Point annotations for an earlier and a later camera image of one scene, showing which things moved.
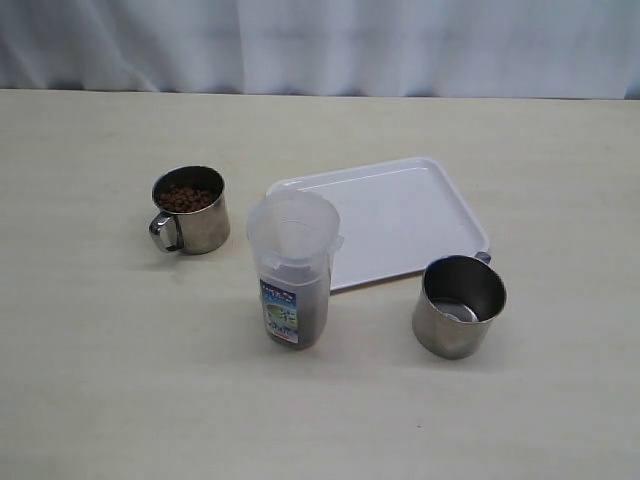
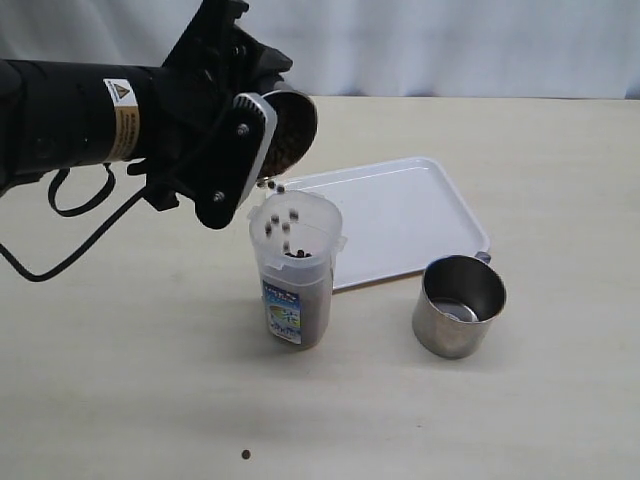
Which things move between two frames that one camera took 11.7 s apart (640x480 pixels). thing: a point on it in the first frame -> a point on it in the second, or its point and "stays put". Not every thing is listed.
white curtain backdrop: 587,49 stays put
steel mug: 459,298 stays put
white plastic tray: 395,219 stays put
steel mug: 195,218 -> 294,132
